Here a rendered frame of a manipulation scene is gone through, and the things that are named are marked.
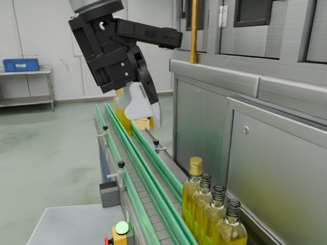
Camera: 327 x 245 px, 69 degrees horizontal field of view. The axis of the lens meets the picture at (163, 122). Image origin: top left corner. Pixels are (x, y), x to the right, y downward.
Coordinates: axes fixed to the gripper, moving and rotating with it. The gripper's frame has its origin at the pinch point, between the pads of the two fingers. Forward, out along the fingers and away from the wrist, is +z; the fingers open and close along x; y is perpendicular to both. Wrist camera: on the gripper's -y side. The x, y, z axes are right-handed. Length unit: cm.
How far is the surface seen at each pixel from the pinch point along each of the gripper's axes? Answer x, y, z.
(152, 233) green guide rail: -10.2, 10.6, 36.2
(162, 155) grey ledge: -69, -11, 53
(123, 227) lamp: -28, 19, 45
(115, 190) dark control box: -53, 18, 48
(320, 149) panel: 13.4, -24.4, 15.3
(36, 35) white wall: -585, 55, -45
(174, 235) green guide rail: -11.9, 5.1, 43.7
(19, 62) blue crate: -522, 103, -7
